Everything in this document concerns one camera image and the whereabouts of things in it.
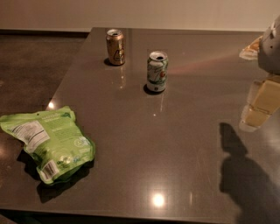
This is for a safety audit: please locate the green white 7up can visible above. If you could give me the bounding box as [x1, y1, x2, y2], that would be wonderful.
[147, 51, 168, 93]

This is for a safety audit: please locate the gold brown soda can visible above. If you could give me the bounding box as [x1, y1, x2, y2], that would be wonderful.
[106, 29, 125, 66]

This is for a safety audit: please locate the green rice chip bag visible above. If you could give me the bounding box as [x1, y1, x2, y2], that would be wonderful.
[0, 106, 95, 185]

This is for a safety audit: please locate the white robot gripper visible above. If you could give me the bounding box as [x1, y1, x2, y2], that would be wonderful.
[239, 16, 280, 132]

